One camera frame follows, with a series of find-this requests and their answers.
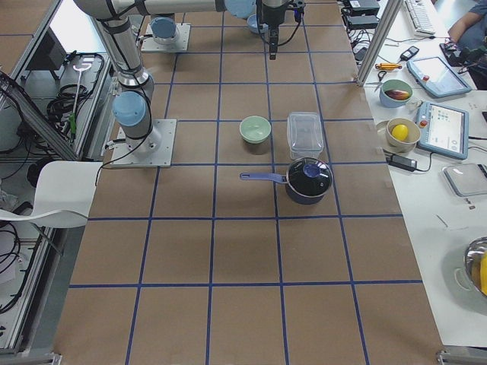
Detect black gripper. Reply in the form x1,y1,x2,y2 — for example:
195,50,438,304
260,0,291,60

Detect green bowl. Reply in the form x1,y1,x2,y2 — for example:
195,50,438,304
239,116,271,144

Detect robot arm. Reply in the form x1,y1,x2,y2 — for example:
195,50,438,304
75,0,302,89

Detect blue bowl with fruit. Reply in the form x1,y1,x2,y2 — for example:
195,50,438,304
379,79,412,108

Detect cream bowl with lemon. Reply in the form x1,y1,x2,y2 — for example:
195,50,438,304
385,118,421,153

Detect metal bowl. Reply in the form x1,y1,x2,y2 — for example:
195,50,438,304
463,236,486,298

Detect clear plastic food container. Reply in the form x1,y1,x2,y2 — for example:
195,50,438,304
287,112,324,160

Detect scissors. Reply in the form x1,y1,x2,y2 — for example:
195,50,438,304
374,70,387,91

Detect dark blue saucepan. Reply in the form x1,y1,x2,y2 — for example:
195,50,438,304
240,157,333,205

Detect blue teach pendant tablet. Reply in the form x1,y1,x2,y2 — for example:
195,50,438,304
406,56,472,98

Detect black power adapter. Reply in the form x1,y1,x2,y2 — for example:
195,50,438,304
386,154,417,172

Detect white chair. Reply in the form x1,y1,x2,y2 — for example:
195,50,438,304
1,161,102,228

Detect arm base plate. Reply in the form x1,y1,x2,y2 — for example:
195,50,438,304
141,17,191,53
110,119,177,168

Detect orange handled tool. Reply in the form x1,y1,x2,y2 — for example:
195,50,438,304
374,62,403,71

